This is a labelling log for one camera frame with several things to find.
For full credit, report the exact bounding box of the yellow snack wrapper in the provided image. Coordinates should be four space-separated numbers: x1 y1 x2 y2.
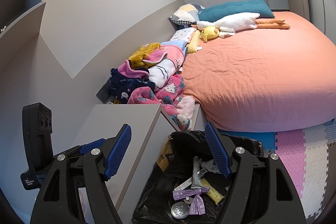
201 178 224 205

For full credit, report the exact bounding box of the silver foil wrapper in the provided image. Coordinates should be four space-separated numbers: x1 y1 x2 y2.
191 156 202 189

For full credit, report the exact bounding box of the purple plastic bag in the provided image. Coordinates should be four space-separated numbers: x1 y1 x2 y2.
173 186 210 215

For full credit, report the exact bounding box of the long white toothpaste box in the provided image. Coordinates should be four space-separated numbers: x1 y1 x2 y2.
174 168 208 191

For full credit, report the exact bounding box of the clear plastic cup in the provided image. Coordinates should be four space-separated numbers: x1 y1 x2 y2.
171 201 190 219

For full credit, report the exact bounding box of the black trash bag bin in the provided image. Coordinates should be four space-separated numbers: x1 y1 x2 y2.
131 130 264 224

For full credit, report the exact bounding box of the foam puzzle floor mat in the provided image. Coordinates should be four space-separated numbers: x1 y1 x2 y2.
221 119 335 223

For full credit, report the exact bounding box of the navy blue fleece garment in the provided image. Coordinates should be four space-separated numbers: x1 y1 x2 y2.
109 68 155 103

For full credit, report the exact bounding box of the mustard yellow garment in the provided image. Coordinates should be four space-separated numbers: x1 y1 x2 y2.
128 43 161 69

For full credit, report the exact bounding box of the pink bed mattress sheet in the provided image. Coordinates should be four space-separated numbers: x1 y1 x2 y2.
182 12 335 132

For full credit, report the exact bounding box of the pink fleece blanket pile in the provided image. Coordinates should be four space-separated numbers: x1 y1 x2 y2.
115 42 195 131

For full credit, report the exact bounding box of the yellow duck plush toy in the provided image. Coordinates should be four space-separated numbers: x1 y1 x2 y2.
201 26 220 42

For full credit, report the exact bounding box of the white goose plush toy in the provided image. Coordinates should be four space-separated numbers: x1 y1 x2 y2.
192 12 290 38

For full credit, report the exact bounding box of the checkered patchwork pillow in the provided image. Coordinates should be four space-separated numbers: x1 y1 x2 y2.
169 3 205 26

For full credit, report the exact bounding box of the teal long pillow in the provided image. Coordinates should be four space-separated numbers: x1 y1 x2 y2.
198 0 275 22

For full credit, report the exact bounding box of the black wall socket panel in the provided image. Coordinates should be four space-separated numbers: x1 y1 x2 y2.
96 80 112 104

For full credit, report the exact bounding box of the grey wall shelf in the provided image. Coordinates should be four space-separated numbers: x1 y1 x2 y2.
1 0 46 71

